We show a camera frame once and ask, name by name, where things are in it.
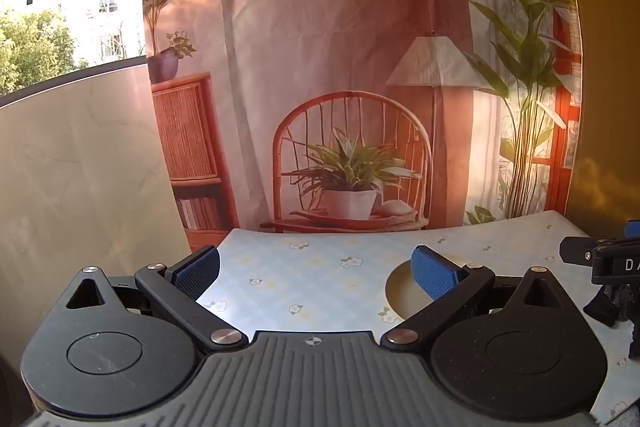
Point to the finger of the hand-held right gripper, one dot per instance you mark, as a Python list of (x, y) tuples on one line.
[(633, 229), (577, 251)]

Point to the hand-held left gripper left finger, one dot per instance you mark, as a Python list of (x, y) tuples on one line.
[(197, 269)]

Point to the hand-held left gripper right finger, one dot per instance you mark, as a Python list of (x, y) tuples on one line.
[(432, 272)]

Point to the beige plate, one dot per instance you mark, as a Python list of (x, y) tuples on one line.
[(400, 292)]

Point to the person's right hand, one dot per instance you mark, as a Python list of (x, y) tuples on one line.
[(612, 302)]

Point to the yellow board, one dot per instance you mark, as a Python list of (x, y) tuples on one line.
[(607, 107)]

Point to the printed room backdrop cloth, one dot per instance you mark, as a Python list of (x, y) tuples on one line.
[(325, 32)]

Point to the green tree outside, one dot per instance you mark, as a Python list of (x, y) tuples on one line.
[(35, 47)]

